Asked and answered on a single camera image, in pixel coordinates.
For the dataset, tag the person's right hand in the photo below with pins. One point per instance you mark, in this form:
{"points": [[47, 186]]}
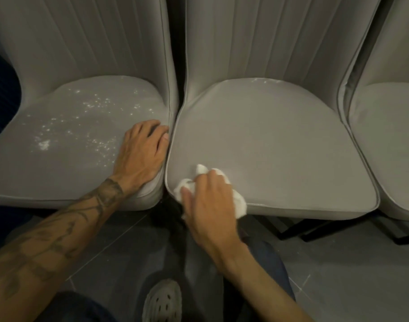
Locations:
{"points": [[211, 211]]}

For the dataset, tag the person's left hand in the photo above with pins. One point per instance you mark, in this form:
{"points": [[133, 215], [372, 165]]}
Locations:
{"points": [[140, 154]]}

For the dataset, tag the white cleaning cloth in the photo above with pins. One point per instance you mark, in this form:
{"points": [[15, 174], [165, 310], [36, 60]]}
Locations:
{"points": [[239, 204]]}

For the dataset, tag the grey padded chair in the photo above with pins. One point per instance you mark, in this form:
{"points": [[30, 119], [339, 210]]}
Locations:
{"points": [[73, 157], [275, 147], [389, 147]]}

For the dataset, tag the person's left forearm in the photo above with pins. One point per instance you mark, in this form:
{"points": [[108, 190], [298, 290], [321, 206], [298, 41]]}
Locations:
{"points": [[46, 244]]}

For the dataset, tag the person's right forearm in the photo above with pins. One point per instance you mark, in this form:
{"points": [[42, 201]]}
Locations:
{"points": [[264, 291]]}

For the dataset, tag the dark blue ribbed fabric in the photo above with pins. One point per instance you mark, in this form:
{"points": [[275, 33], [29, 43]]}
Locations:
{"points": [[1, 97]]}

